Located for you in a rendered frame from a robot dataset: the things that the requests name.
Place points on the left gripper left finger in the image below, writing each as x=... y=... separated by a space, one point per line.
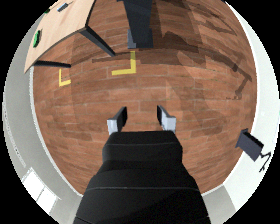
x=115 y=124

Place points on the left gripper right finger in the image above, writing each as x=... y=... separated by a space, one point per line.
x=168 y=122

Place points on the jointed stand on dark box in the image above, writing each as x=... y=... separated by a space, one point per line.
x=248 y=143

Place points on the white window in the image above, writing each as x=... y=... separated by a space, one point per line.
x=33 y=181

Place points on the wooden table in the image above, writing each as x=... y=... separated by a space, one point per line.
x=63 y=23

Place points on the green block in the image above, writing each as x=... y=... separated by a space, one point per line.
x=37 y=37

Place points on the blue box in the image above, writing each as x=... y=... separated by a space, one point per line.
x=61 y=7

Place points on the green can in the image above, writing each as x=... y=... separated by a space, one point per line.
x=46 y=11

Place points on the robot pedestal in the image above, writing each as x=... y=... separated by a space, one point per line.
x=140 y=23

